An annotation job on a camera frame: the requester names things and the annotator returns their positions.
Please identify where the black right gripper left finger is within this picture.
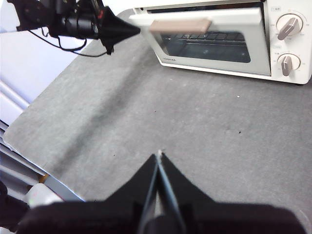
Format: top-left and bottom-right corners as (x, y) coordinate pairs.
(17, 154), (161, 234)

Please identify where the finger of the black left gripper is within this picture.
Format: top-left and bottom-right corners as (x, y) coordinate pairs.
(100, 30), (141, 55)
(99, 6), (141, 31)

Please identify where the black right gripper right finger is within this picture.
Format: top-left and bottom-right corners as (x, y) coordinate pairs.
(159, 153), (305, 234)

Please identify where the beige oven timer knob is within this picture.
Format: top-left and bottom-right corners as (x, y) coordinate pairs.
(277, 53), (301, 77)

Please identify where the beige oven temperature knob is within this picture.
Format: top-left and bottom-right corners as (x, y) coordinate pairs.
(276, 14), (304, 41)

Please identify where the cream Toshiba toaster oven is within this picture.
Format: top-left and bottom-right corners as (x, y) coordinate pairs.
(129, 0), (312, 85)

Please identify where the white rounded device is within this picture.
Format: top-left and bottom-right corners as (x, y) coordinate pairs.
(25, 184), (64, 208)

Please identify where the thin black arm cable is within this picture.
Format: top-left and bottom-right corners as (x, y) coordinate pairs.
(28, 26), (109, 58)

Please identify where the metal wire oven rack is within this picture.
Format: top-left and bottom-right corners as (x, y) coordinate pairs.
(168, 32), (246, 46)

